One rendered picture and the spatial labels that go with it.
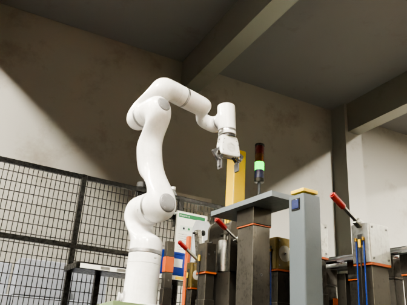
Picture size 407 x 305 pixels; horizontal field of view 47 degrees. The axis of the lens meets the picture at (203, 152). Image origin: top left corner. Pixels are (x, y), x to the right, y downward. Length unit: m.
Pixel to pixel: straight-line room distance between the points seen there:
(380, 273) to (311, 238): 0.22
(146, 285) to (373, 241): 0.76
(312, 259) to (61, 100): 4.28
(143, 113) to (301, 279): 0.88
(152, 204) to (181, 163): 3.87
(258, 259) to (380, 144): 6.25
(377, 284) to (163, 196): 0.77
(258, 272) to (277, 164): 4.73
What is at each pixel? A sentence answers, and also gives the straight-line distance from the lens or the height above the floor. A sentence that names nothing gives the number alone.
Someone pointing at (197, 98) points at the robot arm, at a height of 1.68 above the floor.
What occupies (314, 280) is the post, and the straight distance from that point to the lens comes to 1.43.
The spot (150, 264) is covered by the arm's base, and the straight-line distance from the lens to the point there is 1.70.
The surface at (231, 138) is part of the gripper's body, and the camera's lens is 2.16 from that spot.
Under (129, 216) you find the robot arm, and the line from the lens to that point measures 1.81.
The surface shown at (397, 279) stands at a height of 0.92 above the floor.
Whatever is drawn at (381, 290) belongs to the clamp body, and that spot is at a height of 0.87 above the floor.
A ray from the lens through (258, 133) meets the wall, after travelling 6.28.
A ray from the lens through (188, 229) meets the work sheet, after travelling 2.99.
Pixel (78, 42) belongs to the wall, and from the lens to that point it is 5.75.
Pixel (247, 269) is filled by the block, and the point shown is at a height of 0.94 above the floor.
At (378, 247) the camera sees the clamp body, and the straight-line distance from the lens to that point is 1.50.
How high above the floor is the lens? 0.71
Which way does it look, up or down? 22 degrees up
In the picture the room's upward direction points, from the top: 4 degrees clockwise
